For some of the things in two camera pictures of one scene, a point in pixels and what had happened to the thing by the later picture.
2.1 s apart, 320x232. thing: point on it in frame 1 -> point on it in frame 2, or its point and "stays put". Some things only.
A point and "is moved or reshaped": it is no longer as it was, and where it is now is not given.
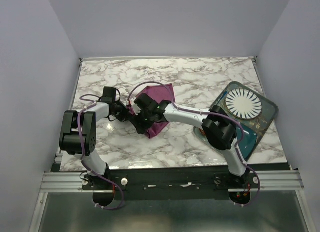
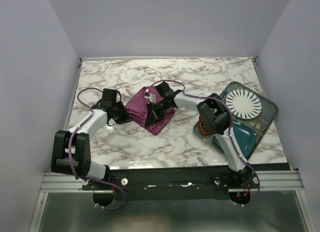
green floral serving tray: x=260 y=124 stays put
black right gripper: x=136 y=119 -> x=152 y=115
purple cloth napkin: x=158 y=93 is moved or reshaped
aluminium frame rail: x=263 y=181 stays put
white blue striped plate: x=243 y=104 stays put
